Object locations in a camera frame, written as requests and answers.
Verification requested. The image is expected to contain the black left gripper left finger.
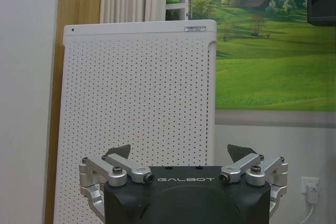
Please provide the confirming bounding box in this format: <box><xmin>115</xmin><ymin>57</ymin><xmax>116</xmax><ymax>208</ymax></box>
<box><xmin>79</xmin><ymin>144</ymin><xmax>154</xmax><ymax>217</ymax></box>

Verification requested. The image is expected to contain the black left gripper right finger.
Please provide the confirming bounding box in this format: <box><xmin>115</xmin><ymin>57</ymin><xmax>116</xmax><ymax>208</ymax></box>
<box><xmin>219</xmin><ymin>144</ymin><xmax>289</xmax><ymax>216</ymax></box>

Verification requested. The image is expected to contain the white perforated air purifier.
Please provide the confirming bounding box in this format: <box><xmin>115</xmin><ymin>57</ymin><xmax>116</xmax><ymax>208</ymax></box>
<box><xmin>53</xmin><ymin>19</ymin><xmax>217</xmax><ymax>224</ymax></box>

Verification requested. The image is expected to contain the white plug adapter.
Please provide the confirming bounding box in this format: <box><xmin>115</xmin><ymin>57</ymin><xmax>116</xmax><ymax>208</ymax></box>
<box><xmin>306</xmin><ymin>185</ymin><xmax>319</xmax><ymax>205</ymax></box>

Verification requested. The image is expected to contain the green hills landscape poster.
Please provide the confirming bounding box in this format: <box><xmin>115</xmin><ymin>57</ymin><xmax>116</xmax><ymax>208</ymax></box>
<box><xmin>165</xmin><ymin>0</ymin><xmax>336</xmax><ymax>112</ymax></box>

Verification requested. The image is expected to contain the wooden vertical panel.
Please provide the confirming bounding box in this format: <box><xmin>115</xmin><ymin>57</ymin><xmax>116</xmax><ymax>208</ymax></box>
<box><xmin>43</xmin><ymin>0</ymin><xmax>103</xmax><ymax>224</ymax></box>

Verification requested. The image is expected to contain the white power cable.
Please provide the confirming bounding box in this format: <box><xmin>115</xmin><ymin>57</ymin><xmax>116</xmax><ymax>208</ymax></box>
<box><xmin>298</xmin><ymin>202</ymin><xmax>315</xmax><ymax>224</ymax></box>

